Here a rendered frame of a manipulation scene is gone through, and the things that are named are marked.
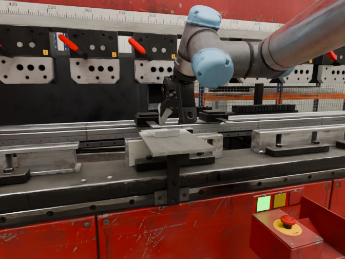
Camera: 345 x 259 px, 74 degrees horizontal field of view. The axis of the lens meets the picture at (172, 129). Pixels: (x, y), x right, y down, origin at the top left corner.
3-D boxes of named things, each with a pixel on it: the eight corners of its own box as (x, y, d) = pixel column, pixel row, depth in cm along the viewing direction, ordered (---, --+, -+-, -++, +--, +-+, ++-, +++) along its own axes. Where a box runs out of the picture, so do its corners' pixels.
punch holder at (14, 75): (-3, 83, 66) (-13, 22, 63) (8, 83, 74) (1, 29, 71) (54, 83, 70) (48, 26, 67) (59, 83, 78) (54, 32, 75)
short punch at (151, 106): (148, 109, 84) (148, 83, 82) (147, 109, 86) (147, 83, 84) (174, 109, 86) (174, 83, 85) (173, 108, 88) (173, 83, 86)
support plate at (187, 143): (152, 156, 59) (152, 152, 59) (138, 134, 84) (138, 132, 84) (215, 150, 64) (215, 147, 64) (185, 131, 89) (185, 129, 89)
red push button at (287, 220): (286, 235, 62) (288, 223, 61) (275, 226, 65) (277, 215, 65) (298, 232, 63) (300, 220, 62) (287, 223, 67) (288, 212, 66)
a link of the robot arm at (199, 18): (194, 16, 46) (187, -1, 51) (179, 63, 54) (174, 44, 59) (229, 23, 48) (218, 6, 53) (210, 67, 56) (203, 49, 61)
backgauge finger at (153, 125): (141, 132, 89) (141, 120, 88) (134, 122, 114) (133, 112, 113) (171, 131, 93) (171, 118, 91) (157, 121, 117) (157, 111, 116)
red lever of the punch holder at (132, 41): (130, 35, 70) (154, 57, 73) (129, 38, 74) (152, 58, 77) (127, 40, 70) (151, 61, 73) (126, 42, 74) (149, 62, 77)
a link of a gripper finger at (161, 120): (157, 115, 77) (170, 95, 71) (162, 128, 74) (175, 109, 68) (149, 114, 75) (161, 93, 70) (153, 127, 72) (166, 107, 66)
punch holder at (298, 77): (282, 83, 93) (286, 40, 90) (268, 83, 101) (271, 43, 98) (311, 83, 98) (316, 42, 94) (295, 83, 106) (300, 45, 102)
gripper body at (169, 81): (181, 91, 74) (193, 58, 65) (190, 110, 69) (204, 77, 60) (159, 91, 71) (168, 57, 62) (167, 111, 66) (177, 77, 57)
